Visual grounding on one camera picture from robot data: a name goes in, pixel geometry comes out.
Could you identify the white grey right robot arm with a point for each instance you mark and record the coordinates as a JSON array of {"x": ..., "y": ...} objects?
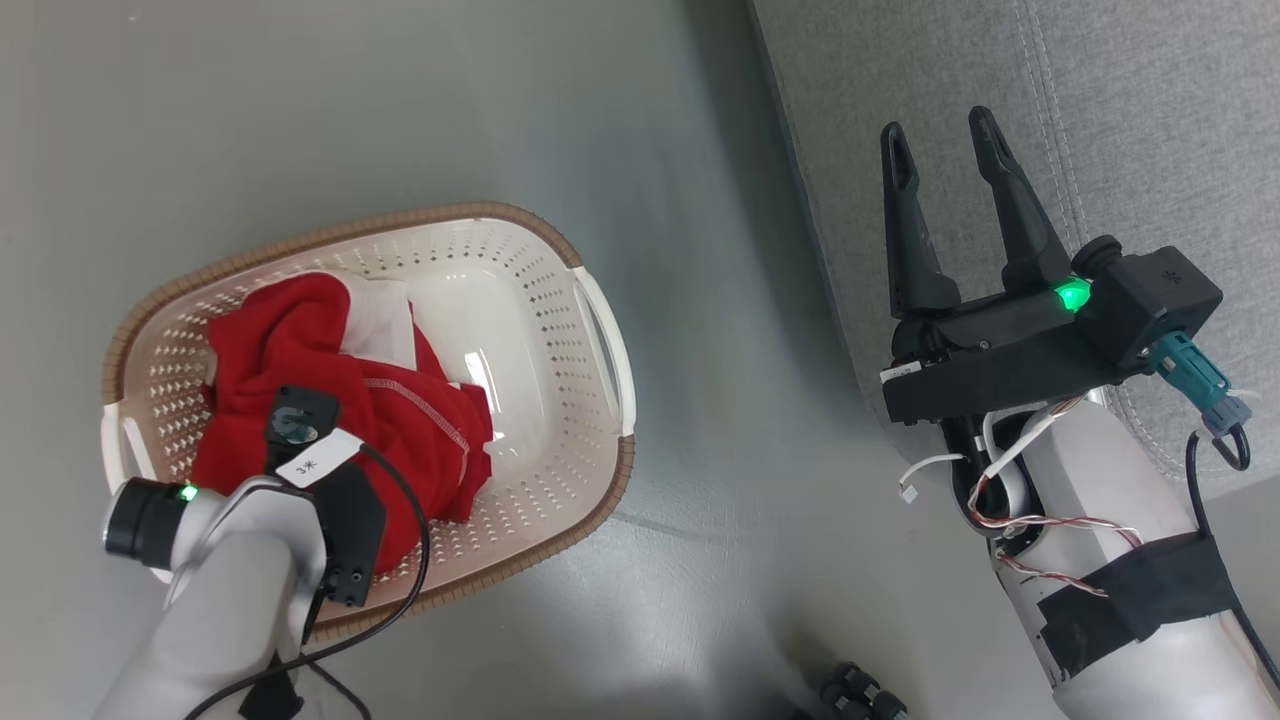
[{"x": 1120, "y": 480}]

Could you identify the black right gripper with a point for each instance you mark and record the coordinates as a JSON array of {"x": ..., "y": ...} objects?
[{"x": 1000, "y": 365}]

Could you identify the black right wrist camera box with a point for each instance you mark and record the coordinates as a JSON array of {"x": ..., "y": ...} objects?
[{"x": 1150, "y": 300}]

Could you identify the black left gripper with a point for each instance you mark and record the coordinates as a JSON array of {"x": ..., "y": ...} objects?
[{"x": 352, "y": 530}]

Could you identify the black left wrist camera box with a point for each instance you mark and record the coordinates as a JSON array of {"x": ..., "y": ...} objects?
[{"x": 300, "y": 415}]

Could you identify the teal right camera plug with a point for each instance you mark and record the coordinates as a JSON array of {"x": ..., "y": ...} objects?
[{"x": 1195, "y": 370}]

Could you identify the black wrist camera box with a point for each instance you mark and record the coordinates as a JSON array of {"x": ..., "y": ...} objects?
[
  {"x": 300, "y": 415},
  {"x": 1150, "y": 300}
]

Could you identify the black tape band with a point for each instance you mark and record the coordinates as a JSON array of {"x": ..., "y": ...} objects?
[{"x": 1140, "y": 595}]

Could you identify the red garment with white stripe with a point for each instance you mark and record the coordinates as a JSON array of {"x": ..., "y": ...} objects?
[{"x": 275, "y": 350}]

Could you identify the white perforated basket brown rim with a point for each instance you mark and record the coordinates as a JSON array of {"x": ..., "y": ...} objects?
[{"x": 540, "y": 330}]

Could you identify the grey fabric sofa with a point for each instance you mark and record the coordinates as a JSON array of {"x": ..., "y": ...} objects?
[{"x": 1050, "y": 110}]

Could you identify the black ribbed plug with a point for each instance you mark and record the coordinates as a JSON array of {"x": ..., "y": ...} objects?
[
  {"x": 870, "y": 690},
  {"x": 830, "y": 700}
]

